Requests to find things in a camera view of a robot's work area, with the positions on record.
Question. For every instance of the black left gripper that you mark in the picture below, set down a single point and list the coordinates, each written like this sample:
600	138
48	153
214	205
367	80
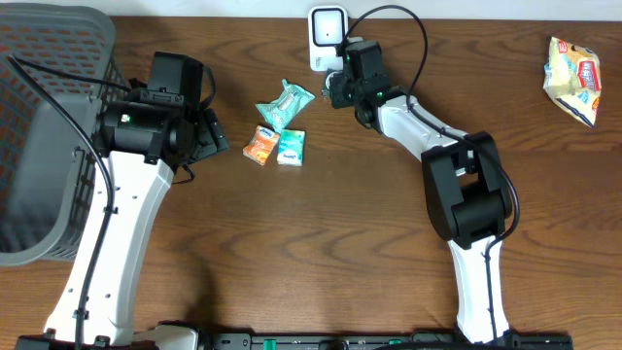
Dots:
214	134

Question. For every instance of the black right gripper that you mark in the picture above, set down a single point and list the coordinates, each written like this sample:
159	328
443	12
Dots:
336	97

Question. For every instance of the orange Kleenex tissue pack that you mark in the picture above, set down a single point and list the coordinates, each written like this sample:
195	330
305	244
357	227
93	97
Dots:
261	145

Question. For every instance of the teal crinkled snack pack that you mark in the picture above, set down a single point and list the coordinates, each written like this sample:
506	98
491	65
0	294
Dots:
280	112

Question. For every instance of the teal Kleenex tissue pack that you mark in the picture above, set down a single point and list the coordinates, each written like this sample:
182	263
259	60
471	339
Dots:
291	146

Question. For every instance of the large yellow wipes pack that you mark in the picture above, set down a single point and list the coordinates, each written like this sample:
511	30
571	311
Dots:
572	80

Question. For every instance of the dark green round-label pack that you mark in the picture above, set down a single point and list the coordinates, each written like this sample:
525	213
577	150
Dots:
326	86

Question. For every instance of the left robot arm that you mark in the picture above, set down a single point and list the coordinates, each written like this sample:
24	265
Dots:
141	145

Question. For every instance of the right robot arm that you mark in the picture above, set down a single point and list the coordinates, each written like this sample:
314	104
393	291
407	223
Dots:
468	194

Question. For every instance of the white barcode scanner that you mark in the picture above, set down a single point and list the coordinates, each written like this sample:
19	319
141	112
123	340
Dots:
326	27

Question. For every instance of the dark grey plastic basket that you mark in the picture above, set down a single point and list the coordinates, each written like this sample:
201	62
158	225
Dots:
47	172

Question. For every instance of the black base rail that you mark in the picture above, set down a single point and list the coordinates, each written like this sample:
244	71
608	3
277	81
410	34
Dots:
418	340

